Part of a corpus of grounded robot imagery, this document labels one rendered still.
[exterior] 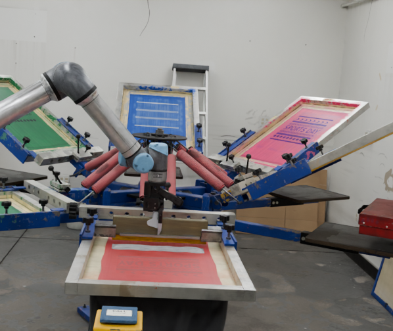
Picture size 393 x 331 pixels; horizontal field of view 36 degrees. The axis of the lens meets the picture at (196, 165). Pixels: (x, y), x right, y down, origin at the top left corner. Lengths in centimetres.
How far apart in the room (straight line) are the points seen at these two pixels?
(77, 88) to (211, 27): 450
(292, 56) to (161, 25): 143
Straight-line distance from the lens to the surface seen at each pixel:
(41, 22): 662
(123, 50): 652
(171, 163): 303
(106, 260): 223
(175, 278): 207
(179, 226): 245
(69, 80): 216
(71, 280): 192
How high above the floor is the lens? 162
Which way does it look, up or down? 8 degrees down
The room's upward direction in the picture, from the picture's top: 4 degrees clockwise
